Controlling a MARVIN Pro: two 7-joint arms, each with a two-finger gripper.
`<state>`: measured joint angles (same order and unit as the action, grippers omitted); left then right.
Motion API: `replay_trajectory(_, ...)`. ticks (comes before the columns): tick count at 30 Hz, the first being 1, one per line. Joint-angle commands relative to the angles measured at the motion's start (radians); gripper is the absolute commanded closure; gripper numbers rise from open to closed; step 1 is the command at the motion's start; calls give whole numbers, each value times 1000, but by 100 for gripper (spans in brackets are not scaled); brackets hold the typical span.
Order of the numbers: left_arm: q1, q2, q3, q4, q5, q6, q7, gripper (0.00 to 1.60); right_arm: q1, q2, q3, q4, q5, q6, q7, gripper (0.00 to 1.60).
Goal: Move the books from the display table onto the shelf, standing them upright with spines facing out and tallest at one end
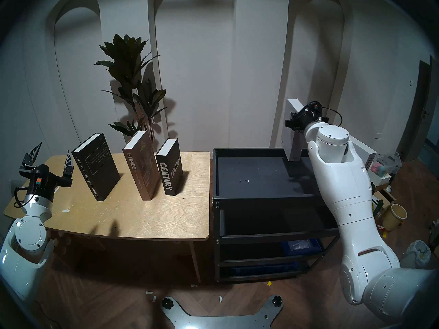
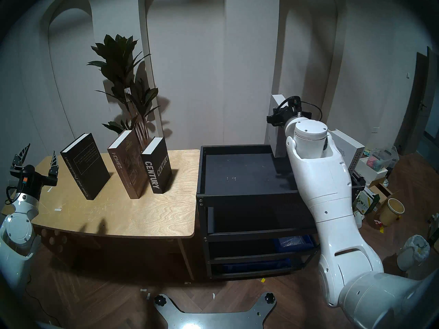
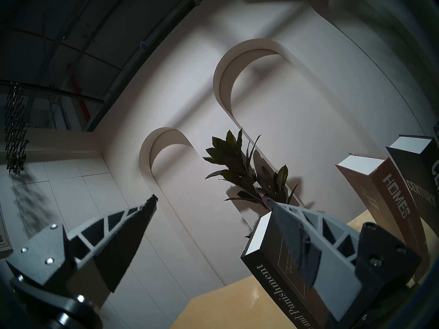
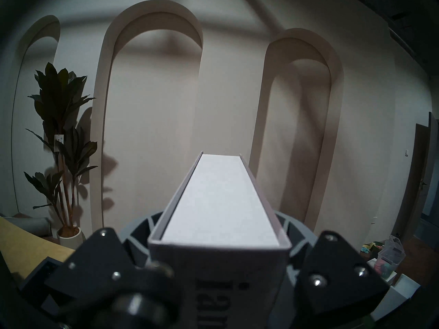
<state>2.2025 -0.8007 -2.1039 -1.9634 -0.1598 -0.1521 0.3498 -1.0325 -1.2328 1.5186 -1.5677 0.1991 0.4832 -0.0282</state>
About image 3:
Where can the black Century book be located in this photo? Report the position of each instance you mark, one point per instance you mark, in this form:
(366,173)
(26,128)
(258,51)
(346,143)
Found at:
(418,167)

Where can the black hanging scissor fixture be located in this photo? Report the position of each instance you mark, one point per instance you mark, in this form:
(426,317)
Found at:
(15,126)

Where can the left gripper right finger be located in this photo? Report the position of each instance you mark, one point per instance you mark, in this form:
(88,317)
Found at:
(319,249)

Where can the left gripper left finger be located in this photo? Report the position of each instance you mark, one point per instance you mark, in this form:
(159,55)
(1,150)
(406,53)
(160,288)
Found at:
(120,242)

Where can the framed wall picture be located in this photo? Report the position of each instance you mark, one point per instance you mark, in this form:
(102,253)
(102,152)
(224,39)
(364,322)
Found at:
(3,232)

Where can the tall green leafy plant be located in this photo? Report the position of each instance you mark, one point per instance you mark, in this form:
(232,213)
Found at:
(236,167)

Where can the black Crime and Punishment book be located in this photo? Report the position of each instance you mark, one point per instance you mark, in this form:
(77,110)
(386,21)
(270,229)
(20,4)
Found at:
(271,263)

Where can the brown Homes book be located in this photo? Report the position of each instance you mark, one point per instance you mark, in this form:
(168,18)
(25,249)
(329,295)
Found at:
(394,201)

